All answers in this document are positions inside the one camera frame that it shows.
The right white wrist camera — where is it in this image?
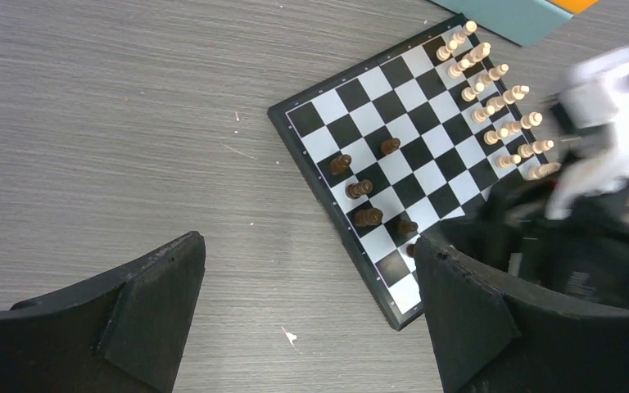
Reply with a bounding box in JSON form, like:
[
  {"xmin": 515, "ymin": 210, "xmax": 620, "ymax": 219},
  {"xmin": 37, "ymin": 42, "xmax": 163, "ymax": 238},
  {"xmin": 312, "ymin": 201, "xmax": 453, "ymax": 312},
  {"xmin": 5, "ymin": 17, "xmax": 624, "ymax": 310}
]
[{"xmin": 545, "ymin": 46, "xmax": 629, "ymax": 220}]

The black white chess board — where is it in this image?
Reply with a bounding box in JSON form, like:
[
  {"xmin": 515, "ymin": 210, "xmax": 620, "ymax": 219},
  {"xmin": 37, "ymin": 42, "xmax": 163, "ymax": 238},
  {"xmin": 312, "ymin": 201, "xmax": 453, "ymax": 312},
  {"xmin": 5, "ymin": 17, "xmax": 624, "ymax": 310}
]
[{"xmin": 268, "ymin": 14, "xmax": 547, "ymax": 330}]

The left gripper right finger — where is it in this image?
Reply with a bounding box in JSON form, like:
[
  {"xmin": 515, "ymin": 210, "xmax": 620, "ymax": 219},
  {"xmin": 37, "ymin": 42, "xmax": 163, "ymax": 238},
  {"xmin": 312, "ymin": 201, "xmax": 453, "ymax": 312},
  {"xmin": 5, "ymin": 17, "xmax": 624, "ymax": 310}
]
[{"xmin": 414, "ymin": 237, "xmax": 629, "ymax": 392}]

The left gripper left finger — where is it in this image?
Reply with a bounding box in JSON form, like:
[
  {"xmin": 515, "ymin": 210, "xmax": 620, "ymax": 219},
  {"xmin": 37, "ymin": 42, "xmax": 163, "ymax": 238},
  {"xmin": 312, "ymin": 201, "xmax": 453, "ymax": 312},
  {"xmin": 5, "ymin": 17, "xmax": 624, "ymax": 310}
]
[{"xmin": 0, "ymin": 231, "xmax": 206, "ymax": 392}]

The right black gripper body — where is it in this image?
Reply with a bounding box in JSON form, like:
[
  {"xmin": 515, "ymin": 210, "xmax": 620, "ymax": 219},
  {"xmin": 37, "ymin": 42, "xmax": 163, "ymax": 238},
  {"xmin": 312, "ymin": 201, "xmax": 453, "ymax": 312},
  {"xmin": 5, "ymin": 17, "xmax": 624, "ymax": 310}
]
[{"xmin": 439, "ymin": 178, "xmax": 629, "ymax": 309}]

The dark chess piece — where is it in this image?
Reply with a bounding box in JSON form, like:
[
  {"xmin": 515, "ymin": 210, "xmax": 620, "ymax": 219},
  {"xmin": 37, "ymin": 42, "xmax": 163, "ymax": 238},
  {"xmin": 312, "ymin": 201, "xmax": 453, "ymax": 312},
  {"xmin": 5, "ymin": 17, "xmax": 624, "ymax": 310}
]
[
  {"xmin": 379, "ymin": 138, "xmax": 400, "ymax": 156},
  {"xmin": 329, "ymin": 154, "xmax": 352, "ymax": 175},
  {"xmin": 396, "ymin": 220, "xmax": 419, "ymax": 235},
  {"xmin": 406, "ymin": 244, "xmax": 415, "ymax": 258},
  {"xmin": 346, "ymin": 179, "xmax": 373, "ymax": 200},
  {"xmin": 353, "ymin": 207, "xmax": 383, "ymax": 228}
]

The yellow and teal box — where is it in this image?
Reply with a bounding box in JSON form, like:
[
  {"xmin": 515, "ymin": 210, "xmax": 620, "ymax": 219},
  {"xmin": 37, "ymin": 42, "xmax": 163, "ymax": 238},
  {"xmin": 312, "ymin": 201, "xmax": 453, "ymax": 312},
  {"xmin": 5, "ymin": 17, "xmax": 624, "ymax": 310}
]
[{"xmin": 432, "ymin": 0, "xmax": 596, "ymax": 47}]

